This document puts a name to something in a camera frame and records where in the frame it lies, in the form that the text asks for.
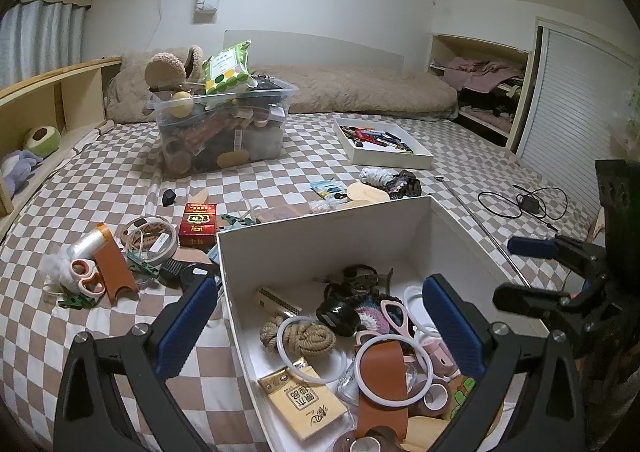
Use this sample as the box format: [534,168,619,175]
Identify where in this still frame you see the white cardboard box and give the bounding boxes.
[215,195,551,452]

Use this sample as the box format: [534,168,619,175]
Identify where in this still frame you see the white shallow tray box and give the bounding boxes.
[333,115,435,171]

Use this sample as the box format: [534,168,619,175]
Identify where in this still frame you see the pink clothes pile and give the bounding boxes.
[442,57,526,94]

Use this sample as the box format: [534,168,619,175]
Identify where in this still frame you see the brown square card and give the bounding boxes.
[257,205,301,226]

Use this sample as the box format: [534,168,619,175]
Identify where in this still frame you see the light wooden oval board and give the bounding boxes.
[400,414,453,452]
[347,182,391,206]

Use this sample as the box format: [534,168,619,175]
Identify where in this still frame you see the white plastic ring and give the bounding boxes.
[401,284,442,334]
[354,334,435,406]
[276,316,348,384]

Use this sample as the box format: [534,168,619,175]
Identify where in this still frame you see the black round pouch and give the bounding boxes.
[316,299,362,339]

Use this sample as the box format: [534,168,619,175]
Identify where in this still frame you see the small pink scissors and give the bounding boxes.
[70,259,106,296]

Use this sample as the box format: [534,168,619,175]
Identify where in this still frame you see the blue card packet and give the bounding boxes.
[309,179,346,201]

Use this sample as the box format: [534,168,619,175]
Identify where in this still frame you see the clear plastic storage bin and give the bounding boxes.
[145,79,300,179]

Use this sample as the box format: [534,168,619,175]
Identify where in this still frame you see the brown fuzzy slippers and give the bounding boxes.
[144,46,205,93]

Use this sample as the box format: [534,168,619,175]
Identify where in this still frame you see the large pink scissors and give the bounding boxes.
[357,298,412,347]

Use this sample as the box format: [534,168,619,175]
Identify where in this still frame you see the white fluffy ball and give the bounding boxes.
[42,254,76,288]

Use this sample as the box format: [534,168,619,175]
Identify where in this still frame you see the avocado plush toy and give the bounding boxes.
[25,125,62,153]

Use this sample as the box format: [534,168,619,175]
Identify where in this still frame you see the wooden bedside shelf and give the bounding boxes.
[0,57,124,233]

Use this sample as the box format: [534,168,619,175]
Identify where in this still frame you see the grey curtain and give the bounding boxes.
[0,0,92,91]

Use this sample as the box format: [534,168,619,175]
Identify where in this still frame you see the pile of colourful pens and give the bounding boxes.
[340,123,416,153]

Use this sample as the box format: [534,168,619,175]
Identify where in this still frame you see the green bear cork coaster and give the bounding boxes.
[446,374,477,425]

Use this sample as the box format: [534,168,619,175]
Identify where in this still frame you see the black round compact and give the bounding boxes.
[180,264,216,293]

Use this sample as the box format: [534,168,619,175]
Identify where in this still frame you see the brown patterned tape roll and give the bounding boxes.
[422,382,451,411]

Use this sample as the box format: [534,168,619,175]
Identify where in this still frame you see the closet shelf unit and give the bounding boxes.
[427,33,532,149]

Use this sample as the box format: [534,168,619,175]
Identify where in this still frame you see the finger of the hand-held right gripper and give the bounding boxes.
[506,234,609,279]
[492,281,607,329]

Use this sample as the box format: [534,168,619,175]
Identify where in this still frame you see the purple plush toy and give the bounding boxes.
[0,149,44,196]

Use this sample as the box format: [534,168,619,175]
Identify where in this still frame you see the checkered bed sheet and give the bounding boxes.
[0,112,608,452]

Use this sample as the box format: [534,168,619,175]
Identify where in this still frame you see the black cable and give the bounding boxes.
[477,185,569,224]

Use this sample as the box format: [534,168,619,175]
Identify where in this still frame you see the white slatted sliding door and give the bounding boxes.
[515,17,640,213]

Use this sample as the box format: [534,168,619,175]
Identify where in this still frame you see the brown leather piece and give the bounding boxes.
[351,338,412,450]
[93,236,140,304]

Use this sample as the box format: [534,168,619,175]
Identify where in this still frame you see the metal rod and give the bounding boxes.
[434,175,532,289]

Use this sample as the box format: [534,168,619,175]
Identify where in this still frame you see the dark crochet scrunchie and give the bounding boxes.
[385,170,424,198]

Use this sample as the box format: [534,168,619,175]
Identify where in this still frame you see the white crochet piece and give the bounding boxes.
[360,166,399,191]

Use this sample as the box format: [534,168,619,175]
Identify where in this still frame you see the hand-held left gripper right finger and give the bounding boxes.
[422,273,590,452]

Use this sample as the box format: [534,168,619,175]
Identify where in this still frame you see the silver harmonica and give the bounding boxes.
[255,286,304,319]

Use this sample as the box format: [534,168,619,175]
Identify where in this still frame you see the pink blue crochet coaster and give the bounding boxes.
[356,296,390,333]

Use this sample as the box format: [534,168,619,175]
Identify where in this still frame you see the yellow ball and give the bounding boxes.
[170,92,194,118]

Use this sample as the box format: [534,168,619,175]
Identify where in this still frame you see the black comb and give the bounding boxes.
[159,259,186,283]

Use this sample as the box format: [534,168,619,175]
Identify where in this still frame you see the green wet wipes packet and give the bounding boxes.
[202,39,254,96]

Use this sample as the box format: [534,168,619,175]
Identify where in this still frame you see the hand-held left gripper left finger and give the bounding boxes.
[54,274,219,452]

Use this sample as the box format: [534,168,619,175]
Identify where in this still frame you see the pile of dark hair clips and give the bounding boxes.
[324,263,395,302]

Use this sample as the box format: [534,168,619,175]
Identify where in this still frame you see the red printed box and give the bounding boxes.
[178,202,218,248]

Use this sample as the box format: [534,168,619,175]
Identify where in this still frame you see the clear round container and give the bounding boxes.
[122,215,179,266]

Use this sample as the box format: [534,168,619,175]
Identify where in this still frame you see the tan rope knot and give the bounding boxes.
[259,314,337,361]

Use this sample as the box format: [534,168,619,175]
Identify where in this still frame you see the yellow printed packet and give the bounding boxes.
[256,363,349,441]

